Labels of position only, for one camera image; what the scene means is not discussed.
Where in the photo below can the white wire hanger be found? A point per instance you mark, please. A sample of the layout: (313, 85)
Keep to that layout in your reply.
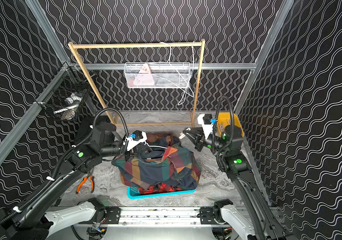
(187, 91)

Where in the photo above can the wooden clothes rack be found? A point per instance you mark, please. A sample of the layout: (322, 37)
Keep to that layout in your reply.
(74, 49)

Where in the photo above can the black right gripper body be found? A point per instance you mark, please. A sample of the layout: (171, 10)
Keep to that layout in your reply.
(199, 141)

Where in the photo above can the pink triangular item in basket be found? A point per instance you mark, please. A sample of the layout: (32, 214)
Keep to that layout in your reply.
(144, 77)

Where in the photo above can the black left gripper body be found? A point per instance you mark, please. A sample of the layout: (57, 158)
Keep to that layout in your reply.
(141, 147)

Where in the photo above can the red black plaid shirt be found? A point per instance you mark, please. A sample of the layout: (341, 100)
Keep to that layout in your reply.
(159, 189)

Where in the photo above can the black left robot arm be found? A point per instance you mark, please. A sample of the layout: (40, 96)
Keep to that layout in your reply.
(27, 220)

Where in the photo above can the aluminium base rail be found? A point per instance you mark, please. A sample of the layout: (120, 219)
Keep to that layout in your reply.
(86, 214)

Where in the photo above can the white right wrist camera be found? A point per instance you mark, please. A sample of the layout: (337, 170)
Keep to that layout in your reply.
(208, 124)

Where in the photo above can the white wire mesh basket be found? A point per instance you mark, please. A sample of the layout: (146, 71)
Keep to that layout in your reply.
(130, 71)

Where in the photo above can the teal plastic basket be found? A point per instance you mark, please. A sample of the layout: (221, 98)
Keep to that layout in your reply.
(134, 194)

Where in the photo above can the multicolour plaid shirt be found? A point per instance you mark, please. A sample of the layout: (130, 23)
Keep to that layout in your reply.
(175, 153)
(144, 175)

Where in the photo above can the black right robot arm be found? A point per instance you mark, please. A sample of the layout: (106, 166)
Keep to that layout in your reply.
(224, 138)

